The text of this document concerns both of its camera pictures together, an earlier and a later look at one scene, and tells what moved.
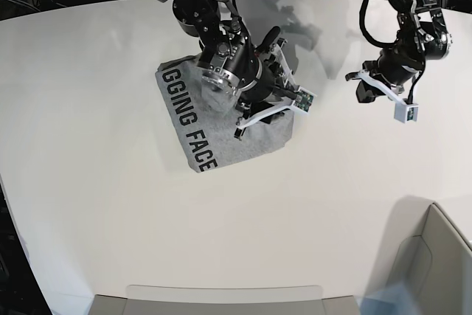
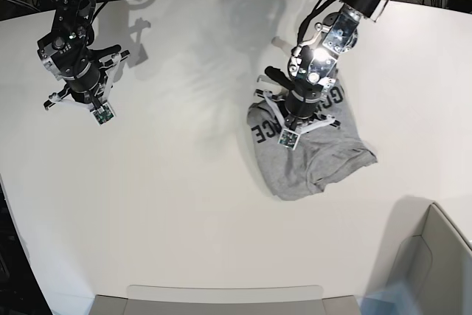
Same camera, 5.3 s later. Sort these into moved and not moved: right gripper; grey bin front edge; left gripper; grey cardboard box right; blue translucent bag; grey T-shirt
Moved: right gripper; left gripper; grey T-shirt
Not moved: grey cardboard box right; blue translucent bag; grey bin front edge
